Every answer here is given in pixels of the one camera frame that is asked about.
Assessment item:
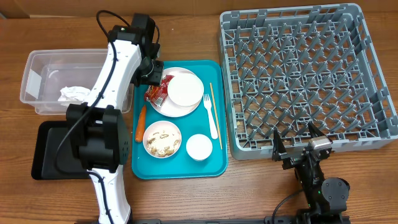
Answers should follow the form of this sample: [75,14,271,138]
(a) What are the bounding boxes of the white tissue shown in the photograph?
[58,86,90,106]

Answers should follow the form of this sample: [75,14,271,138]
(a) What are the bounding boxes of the white small cup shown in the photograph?
[186,134,213,161]

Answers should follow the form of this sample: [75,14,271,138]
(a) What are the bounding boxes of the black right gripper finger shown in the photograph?
[307,121,325,138]
[272,129,287,161]

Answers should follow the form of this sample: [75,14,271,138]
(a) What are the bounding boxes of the pink plate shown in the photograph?
[151,67,201,118]

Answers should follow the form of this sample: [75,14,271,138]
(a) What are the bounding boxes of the white plastic fork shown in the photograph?
[203,94,218,139]

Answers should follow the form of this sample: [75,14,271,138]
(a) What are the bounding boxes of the bowl with food scraps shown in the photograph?
[142,121,182,159]

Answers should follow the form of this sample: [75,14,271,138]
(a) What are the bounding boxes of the cream bowl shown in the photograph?
[167,73,204,106]

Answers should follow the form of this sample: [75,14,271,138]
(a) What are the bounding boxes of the wooden chopstick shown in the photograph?
[210,82,223,150]

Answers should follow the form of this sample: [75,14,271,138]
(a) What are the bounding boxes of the grey dish rack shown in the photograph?
[220,3,397,160]

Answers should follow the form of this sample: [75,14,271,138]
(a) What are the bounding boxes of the teal plastic tray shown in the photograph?
[131,60,228,179]

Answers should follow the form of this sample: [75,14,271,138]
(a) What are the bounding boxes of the orange carrot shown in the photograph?
[135,105,147,142]

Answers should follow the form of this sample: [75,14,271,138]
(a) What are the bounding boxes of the clear plastic bin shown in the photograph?
[19,49,134,116]

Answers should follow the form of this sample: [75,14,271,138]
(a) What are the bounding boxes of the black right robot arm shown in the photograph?
[266,122,350,224]

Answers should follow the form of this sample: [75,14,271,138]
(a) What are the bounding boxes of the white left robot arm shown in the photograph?
[64,13,164,223]

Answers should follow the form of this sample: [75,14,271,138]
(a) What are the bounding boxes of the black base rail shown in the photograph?
[133,216,299,224]

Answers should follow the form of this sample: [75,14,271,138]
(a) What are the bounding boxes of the black tray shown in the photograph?
[31,121,90,180]

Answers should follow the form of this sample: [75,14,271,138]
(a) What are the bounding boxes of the red snack wrapper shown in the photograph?
[144,75,174,107]

